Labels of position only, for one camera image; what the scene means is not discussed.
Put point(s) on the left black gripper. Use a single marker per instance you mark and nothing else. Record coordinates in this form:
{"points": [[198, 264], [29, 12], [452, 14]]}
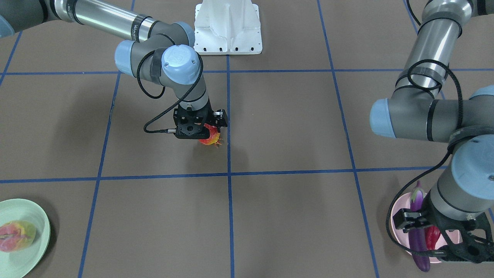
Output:
{"points": [[435, 218]]}

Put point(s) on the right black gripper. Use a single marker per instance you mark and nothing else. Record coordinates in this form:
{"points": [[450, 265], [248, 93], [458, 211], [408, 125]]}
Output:
{"points": [[220, 117]]}

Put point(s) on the red pomegranate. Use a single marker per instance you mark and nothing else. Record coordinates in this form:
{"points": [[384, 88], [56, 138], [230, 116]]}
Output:
{"points": [[214, 138]]}

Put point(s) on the red chili pepper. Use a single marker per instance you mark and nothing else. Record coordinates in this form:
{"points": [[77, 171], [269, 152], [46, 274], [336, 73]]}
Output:
{"points": [[432, 235]]}

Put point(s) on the pink yellow peach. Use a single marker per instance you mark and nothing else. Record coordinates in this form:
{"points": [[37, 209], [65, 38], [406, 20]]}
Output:
{"points": [[16, 235]]}

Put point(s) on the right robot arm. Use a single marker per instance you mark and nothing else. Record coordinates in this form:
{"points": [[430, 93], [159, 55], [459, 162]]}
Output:
{"points": [[151, 50]]}

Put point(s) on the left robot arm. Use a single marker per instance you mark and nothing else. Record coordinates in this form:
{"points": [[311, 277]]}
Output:
{"points": [[427, 104]]}

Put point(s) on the light green plate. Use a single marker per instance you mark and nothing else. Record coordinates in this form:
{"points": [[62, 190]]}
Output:
{"points": [[18, 264]]}

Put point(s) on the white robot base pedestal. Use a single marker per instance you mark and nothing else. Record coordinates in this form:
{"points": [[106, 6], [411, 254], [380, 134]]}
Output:
{"points": [[227, 27]]}

